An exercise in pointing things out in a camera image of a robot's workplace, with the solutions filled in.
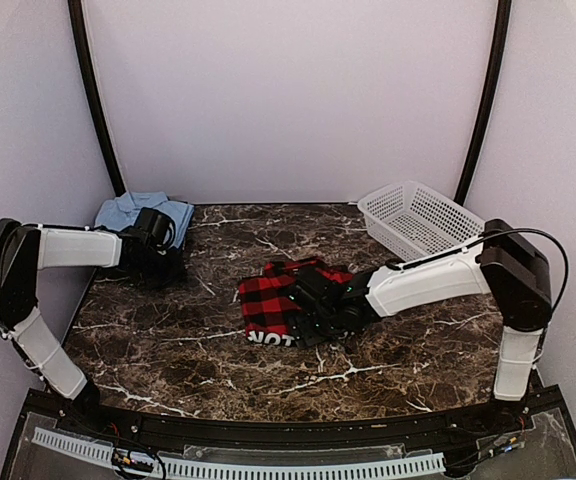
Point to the black frame post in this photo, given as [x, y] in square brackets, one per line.
[91, 89]
[493, 70]

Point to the white plastic mesh basket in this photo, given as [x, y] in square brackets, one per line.
[412, 220]

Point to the left black frame post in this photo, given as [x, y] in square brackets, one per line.
[91, 89]

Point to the red black plaid shirt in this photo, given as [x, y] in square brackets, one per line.
[270, 316]

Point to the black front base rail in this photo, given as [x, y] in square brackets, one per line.
[542, 419]

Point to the white slotted cable duct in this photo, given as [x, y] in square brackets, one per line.
[202, 462]

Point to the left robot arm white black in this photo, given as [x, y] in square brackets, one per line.
[144, 249]

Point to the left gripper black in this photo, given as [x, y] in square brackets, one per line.
[177, 271]

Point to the right black frame post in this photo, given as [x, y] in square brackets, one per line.
[493, 70]

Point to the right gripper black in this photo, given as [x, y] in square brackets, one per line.
[303, 333]

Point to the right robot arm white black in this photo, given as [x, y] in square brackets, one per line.
[500, 261]

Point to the folded light blue shirt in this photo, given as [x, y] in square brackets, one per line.
[121, 212]

